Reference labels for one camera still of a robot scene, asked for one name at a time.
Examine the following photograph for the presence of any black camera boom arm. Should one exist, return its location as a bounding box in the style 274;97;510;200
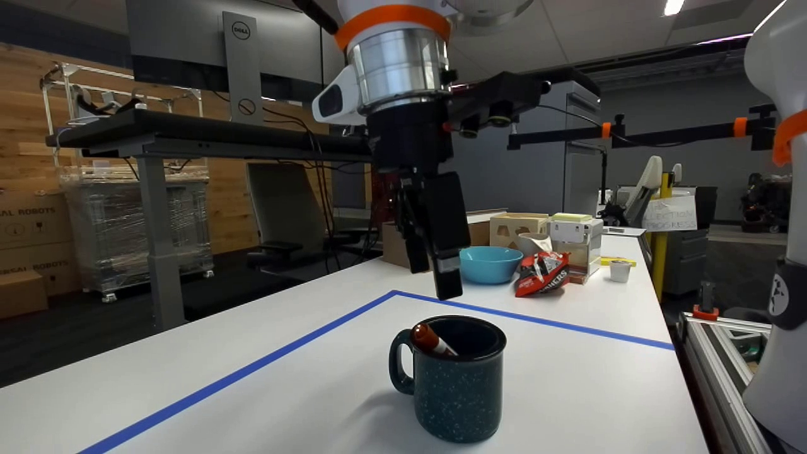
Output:
507;105;777;151

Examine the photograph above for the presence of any red and white marker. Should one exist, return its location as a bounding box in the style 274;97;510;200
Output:
410;323;457;359

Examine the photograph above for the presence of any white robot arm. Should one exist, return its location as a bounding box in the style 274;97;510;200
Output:
293;0;545;301

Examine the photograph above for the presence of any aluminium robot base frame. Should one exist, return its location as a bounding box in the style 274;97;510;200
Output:
684;314;784;454

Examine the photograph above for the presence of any red snack bag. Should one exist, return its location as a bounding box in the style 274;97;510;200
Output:
512;253;569;299

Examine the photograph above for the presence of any black standing desk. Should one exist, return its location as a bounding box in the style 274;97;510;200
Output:
45;107;372;333

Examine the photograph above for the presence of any wire cart with wrap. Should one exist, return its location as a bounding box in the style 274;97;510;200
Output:
40;61;213;303

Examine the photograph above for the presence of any cardboard box with holes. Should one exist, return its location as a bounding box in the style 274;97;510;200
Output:
489;213;549;248

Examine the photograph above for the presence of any small white cup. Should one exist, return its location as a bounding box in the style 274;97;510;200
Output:
609;259;632;284

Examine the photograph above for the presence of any white and green box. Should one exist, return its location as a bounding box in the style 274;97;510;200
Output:
549;213;602;284

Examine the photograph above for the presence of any dell monitor back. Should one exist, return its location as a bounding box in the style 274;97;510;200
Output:
126;0;343;101

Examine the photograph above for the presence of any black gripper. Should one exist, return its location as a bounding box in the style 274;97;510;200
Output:
367;101;469;301

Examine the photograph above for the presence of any light blue bowl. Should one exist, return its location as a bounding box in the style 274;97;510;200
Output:
459;245;521;285

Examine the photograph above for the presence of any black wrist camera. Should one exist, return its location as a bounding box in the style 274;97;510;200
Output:
449;68;599;137

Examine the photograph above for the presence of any dark blue speckled mug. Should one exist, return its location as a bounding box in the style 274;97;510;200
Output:
387;315;507;445

